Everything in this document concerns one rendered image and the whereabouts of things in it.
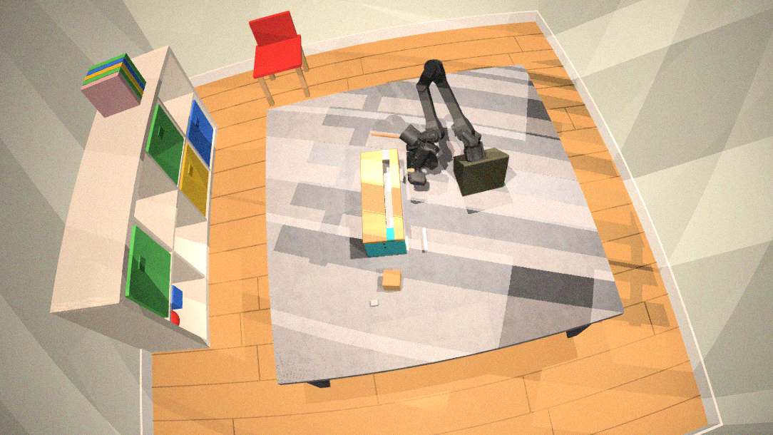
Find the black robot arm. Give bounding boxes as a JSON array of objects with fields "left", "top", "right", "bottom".
[{"left": 399, "top": 59, "right": 487, "bottom": 170}]

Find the orange cube block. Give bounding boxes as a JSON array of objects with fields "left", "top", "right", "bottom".
[{"left": 382, "top": 270, "right": 401, "bottom": 291}]

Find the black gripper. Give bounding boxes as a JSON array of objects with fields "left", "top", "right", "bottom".
[{"left": 406, "top": 143, "right": 429, "bottom": 186}]

